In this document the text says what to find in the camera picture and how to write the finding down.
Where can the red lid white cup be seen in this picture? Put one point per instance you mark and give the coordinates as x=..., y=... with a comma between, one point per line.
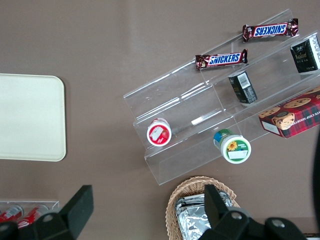
x=159, y=133

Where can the clear acrylic bottle rack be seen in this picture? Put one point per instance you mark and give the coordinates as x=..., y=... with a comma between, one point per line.
x=53, y=203

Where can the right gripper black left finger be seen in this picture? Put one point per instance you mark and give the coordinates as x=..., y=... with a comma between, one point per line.
x=75, y=212

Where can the green lid white cup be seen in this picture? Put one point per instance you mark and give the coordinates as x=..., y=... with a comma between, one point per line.
x=236, y=150

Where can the light tan wicker basket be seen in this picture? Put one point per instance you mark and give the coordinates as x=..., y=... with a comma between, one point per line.
x=175, y=200

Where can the red tartan cookie box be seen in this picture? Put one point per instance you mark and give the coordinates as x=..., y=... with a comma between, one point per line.
x=292, y=117

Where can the Snickers chocolate bar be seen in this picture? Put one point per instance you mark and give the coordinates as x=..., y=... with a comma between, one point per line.
x=270, y=30
x=221, y=60

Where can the small black and white carton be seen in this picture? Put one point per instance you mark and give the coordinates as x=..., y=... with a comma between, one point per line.
x=306, y=55

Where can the beige plastic tray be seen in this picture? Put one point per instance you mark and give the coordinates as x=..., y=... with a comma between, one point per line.
x=30, y=117

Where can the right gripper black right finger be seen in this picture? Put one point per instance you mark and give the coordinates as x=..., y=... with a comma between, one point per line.
x=225, y=222

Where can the clear acrylic step display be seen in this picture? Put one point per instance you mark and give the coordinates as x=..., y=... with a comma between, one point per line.
x=175, y=100

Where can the silver foil packets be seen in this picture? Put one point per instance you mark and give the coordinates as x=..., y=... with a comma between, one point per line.
x=192, y=220

